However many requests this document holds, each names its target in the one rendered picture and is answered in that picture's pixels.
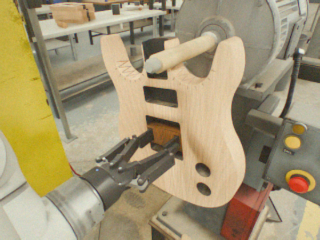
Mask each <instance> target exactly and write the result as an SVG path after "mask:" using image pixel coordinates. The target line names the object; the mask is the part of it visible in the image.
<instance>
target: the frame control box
mask: <svg viewBox="0 0 320 240"><path fill-rule="evenodd" d="M296 122H300V123H303V124H305V126H306V127H307V131H306V132H305V133H304V134H302V135H296V134H294V133H293V132H292V130H291V126H292V124H294V123H296ZM289 136H294V137H297V138H298V139H299V140H300V141H301V145H300V146H299V147H298V148H296V149H292V148H290V147H288V145H287V144H286V142H285V140H286V138H287V137H289ZM261 176H262V179H264V180H266V181H268V182H271V183H273V186H274V188H275V189H276V191H280V190H281V189H285V190H287V191H289V192H291V193H294V194H295V195H297V196H299V197H301V198H304V199H306V200H308V201H310V202H312V203H314V204H316V205H318V206H320V108H318V107H315V106H312V105H308V104H305V103H302V102H298V101H294V102H293V103H292V105H291V106H290V108H289V110H288V112H287V113H286V115H285V116H284V118H283V121H282V123H281V128H280V130H279V132H278V135H275V142H274V144H273V147H272V150H271V153H270V156H269V158H268V161H267V163H266V166H265V168H264V171H263V173H262V175H261ZM293 177H301V178H303V179H304V180H305V181H306V182H307V183H308V184H309V189H308V191H307V192H305V193H297V192H294V190H292V189H291V188H289V185H288V182H289V180H290V179H291V178H293Z"/></svg>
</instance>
